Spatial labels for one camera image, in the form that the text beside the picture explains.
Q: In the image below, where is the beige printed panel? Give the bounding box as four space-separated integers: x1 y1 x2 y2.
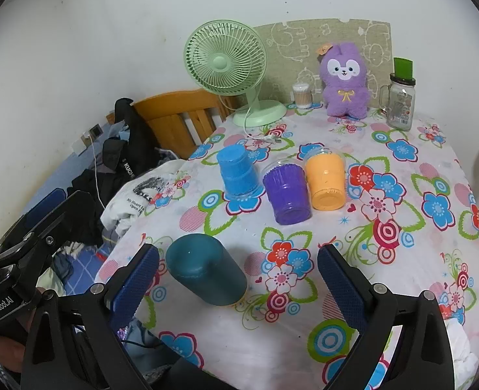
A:
252 18 392 107

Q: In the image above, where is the cotton swab container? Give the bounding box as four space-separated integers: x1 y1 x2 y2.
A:
292 82 314 110

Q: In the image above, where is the floral tablecloth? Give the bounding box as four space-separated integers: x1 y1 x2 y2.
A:
99 105 479 390

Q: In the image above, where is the blue cup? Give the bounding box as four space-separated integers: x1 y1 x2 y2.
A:
217 144 264 201

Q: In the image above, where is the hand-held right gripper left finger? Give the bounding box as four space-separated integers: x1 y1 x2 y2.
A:
20 244 161 390

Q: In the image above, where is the glass mug jar green lid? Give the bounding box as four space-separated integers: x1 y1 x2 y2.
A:
379 57 418 131

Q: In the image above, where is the wooden headboard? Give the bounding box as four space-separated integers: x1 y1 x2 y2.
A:
133 88 240 160

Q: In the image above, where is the black jacket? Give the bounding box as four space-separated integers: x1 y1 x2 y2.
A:
101 97 161 180

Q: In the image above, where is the blue checkered sheet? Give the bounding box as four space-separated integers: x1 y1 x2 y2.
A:
51 247 119 298

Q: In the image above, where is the dark clothes pile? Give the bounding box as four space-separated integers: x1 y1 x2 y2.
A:
66 168 119 248

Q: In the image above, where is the white printed t-shirt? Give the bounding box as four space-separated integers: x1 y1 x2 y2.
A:
101 160 191 253

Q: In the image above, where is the white charging cable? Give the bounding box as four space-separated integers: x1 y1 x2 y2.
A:
86 129 107 213

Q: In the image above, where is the orange cup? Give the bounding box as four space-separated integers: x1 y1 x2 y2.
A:
304 151 348 212

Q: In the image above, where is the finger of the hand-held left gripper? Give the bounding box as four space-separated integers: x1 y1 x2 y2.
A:
0 190 102 278
23 188 68 230

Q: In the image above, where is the purple plush toy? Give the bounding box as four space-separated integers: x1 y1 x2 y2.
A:
318 43 372 120

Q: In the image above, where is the white cloth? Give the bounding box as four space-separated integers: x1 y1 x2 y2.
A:
446 316 479 379

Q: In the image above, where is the green desk fan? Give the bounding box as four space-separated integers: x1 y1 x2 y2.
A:
183 22 287 127

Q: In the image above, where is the purple cup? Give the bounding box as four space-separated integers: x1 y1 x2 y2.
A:
262 161 313 226

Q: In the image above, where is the white fan cable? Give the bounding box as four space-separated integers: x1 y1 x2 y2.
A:
243 103 283 145

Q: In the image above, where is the teal cup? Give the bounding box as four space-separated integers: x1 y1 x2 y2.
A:
165 233 248 307

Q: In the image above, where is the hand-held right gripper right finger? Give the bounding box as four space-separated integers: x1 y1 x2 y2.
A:
316 244 458 390

